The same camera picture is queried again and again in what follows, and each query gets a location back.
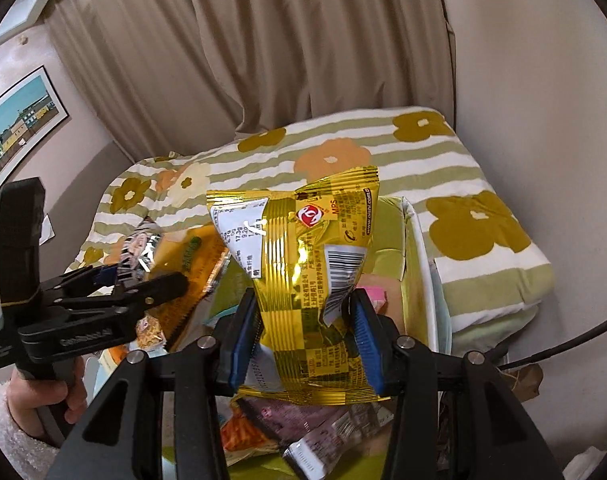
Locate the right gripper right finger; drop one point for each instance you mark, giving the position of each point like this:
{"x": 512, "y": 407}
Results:
{"x": 492, "y": 436}

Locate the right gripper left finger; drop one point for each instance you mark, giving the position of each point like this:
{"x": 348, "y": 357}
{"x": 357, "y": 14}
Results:
{"x": 119, "y": 436}

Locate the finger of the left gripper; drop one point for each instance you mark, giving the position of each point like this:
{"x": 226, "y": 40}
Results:
{"x": 138, "y": 298}
{"x": 89, "y": 277}

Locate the silver snack bag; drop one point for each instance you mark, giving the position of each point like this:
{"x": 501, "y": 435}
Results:
{"x": 136, "y": 258}

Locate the orange white chips bag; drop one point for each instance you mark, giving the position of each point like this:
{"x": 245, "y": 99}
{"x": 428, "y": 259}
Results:
{"x": 242, "y": 440}

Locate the purple brown snack bag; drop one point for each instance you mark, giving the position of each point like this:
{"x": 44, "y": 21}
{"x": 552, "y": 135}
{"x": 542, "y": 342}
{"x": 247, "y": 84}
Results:
{"x": 313, "y": 438}

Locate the pink snack packet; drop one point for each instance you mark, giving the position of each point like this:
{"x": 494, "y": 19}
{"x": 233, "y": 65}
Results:
{"x": 377, "y": 297}

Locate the gold yellow snack bag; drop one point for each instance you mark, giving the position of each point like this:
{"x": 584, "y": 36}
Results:
{"x": 304, "y": 252}

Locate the person left hand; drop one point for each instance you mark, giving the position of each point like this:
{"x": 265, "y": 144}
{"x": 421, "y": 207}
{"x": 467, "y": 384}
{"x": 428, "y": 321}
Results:
{"x": 25, "y": 396}

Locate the green cardboard box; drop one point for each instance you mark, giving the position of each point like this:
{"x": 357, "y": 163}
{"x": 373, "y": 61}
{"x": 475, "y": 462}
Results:
{"x": 395, "y": 261}

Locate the floral striped green blanket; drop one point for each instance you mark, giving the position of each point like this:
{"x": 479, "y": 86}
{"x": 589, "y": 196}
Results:
{"x": 493, "y": 275}

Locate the framed houses picture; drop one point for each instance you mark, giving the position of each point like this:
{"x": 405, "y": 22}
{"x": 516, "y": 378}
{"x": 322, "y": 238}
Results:
{"x": 29, "y": 110}

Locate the black clothes rack pole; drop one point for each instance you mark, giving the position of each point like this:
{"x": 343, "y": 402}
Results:
{"x": 549, "y": 353}

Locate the beige curtain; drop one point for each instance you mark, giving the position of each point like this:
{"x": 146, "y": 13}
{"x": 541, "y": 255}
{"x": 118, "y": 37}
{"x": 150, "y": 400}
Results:
{"x": 189, "y": 75}

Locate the white wall switch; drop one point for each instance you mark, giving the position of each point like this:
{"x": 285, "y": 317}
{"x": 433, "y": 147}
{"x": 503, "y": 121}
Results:
{"x": 47, "y": 230}

